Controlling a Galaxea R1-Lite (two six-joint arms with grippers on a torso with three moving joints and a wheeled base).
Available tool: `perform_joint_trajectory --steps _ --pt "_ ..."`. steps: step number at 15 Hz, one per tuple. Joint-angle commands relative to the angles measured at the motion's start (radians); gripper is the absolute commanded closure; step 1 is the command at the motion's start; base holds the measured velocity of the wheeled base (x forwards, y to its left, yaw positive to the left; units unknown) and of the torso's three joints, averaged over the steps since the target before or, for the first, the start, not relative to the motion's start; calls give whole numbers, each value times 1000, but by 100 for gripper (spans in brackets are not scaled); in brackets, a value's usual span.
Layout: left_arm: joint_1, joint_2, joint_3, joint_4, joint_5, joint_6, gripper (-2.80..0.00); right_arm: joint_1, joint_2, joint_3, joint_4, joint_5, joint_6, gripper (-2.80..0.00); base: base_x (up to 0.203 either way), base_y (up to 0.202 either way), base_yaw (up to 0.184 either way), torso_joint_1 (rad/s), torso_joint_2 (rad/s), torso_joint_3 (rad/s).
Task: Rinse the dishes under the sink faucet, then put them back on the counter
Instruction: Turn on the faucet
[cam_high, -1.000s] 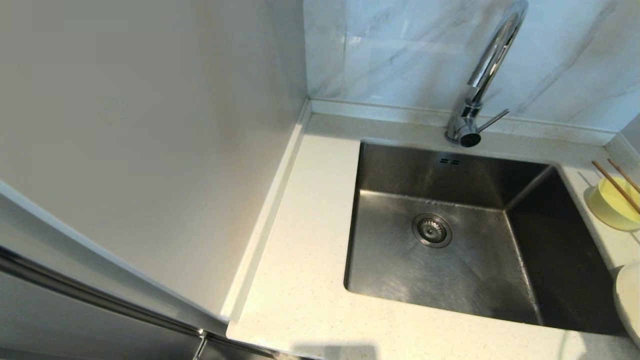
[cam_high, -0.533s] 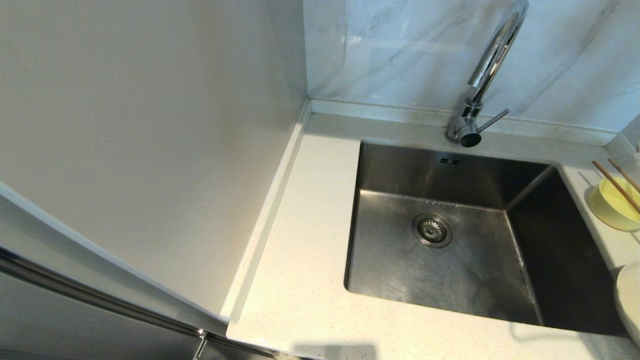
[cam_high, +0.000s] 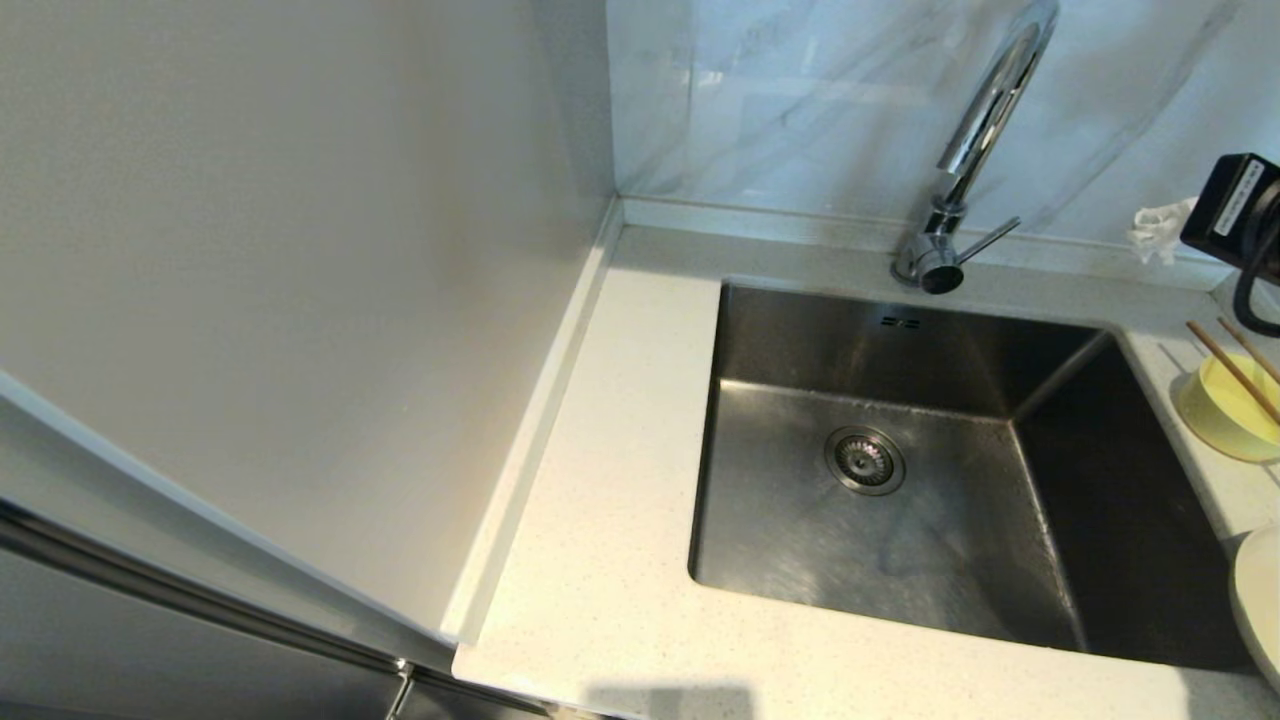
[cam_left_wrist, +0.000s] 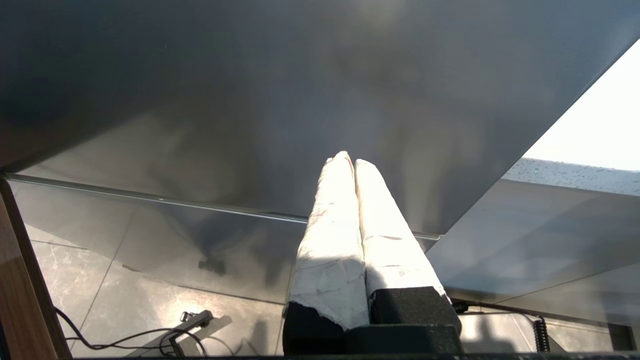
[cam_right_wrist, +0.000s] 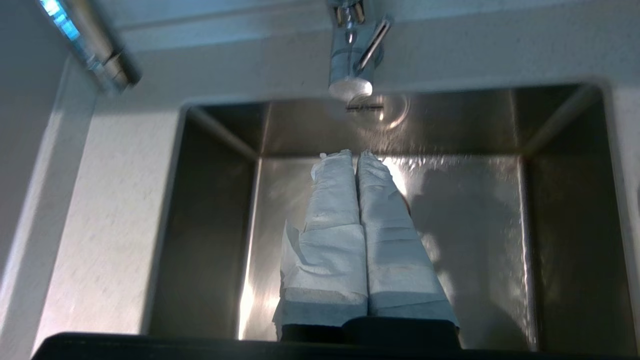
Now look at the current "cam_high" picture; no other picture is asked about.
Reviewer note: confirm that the beige round plate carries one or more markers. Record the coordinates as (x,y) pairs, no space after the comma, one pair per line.
(1262,610)

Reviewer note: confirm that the chrome gooseneck faucet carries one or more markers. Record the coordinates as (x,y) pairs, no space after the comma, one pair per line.
(985,110)

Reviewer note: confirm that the right gripper white-taped finger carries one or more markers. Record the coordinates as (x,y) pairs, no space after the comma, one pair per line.
(1152,245)
(1170,212)

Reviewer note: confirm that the wooden chopstick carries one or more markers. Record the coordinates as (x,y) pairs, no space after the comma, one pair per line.
(1232,368)
(1250,348)

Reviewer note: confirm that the yellow bowl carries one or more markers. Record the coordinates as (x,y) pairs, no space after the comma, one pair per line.
(1215,420)

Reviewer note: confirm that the round metal drain strainer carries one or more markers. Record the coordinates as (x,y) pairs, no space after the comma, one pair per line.
(865,461)

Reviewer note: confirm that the large stainless steel appliance door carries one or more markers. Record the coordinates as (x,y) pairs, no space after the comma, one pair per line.
(150,650)

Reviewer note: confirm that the tall white cabinet side panel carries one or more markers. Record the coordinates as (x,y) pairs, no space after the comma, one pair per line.
(280,280)

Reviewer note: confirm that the stainless steel sink basin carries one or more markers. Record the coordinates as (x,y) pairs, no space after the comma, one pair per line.
(900,520)

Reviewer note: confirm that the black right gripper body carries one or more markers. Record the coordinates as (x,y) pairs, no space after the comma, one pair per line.
(1235,205)

